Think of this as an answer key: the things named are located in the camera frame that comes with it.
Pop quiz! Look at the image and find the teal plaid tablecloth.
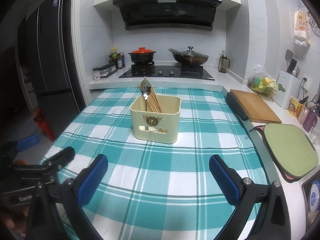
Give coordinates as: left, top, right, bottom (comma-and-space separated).
47, 88, 267, 239

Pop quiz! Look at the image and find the red bin on floor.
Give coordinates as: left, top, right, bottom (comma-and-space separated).
33, 107, 56, 141

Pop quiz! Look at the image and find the white utensil caddy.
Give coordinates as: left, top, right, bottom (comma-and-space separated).
274, 49, 299, 109

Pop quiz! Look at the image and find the black range hood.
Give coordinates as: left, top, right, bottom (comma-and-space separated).
113, 0, 222, 31

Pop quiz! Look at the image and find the spice jar rack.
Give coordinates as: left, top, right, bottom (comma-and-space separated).
92, 63, 118, 81

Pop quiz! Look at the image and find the wooden cutting board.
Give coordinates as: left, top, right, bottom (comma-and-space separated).
230, 89, 282, 124

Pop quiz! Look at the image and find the green cutting board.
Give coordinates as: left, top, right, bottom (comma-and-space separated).
253, 124, 318, 183

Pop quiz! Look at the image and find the black refrigerator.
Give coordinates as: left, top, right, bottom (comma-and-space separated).
18, 0, 85, 137

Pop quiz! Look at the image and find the steel spoon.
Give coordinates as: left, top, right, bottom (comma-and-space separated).
143, 92, 148, 111
139, 79, 151, 111

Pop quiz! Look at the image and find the hanging bag dispenser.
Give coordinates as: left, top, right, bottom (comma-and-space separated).
293, 9, 310, 47

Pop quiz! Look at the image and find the black pot orange lid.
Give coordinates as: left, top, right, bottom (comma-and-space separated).
129, 47, 156, 64

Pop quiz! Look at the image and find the dark glass kettle jar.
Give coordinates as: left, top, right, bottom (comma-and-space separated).
218, 50, 230, 73

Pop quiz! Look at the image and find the cream utensil holder box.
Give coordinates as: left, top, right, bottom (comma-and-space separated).
130, 95, 181, 144

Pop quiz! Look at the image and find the dark wok with lid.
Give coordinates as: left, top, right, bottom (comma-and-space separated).
168, 46, 209, 66

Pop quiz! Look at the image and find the sauce bottles group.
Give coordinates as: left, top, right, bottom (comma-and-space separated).
109, 47, 125, 69

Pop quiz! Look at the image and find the purple cup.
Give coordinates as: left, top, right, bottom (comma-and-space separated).
303, 108, 319, 132

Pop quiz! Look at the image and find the wooden chopstick crossing spoon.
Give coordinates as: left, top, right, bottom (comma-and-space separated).
149, 89, 160, 113

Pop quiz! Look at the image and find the wooden chopstick short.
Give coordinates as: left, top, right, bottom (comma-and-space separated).
151, 85, 163, 113

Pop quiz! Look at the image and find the black gas cooktop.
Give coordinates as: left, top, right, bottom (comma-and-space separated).
119, 63, 215, 81

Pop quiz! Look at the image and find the plastic bag with sponges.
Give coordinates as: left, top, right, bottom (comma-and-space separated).
248, 65, 277, 100

